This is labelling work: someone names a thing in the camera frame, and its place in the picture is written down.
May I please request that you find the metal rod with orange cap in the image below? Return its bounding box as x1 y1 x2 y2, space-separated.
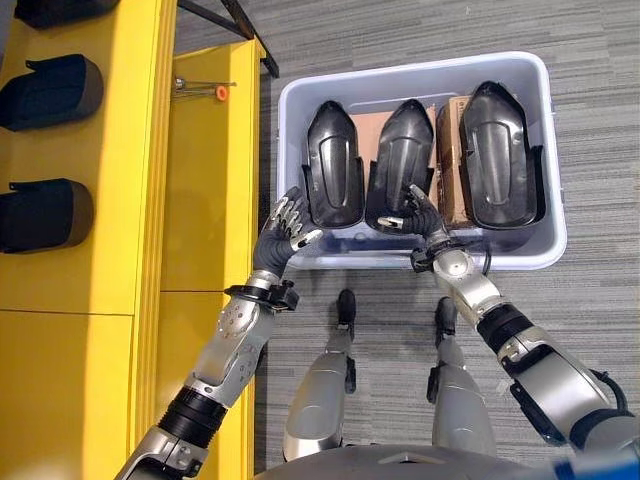
172 75 237 103

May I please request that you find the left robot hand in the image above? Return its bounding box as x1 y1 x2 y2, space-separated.
253 186 324 279

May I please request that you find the black metal shelf brace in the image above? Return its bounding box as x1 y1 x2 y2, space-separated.
177 0 280 79

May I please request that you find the black sole-shaped part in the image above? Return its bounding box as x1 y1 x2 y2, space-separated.
301 99 366 230
0 178 96 255
457 80 546 231
364 98 436 233
13 0 121 30
0 53 105 133

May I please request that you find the silver left robot leg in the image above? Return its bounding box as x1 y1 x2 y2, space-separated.
282 288 359 464

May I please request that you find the yellow metal shelf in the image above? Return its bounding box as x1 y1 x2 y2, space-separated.
0 0 267 480

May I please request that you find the grey robot torso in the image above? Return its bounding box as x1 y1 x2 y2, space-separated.
252 443 566 480

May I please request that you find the brown cardboard box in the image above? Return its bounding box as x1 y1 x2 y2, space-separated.
435 93 474 230

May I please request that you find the flat brown cardboard sheet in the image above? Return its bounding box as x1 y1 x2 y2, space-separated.
347 110 392 174

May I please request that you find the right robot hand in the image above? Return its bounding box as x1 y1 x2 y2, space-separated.
377 183 450 240

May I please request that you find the white plastic box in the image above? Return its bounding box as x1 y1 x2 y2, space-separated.
276 50 569 272

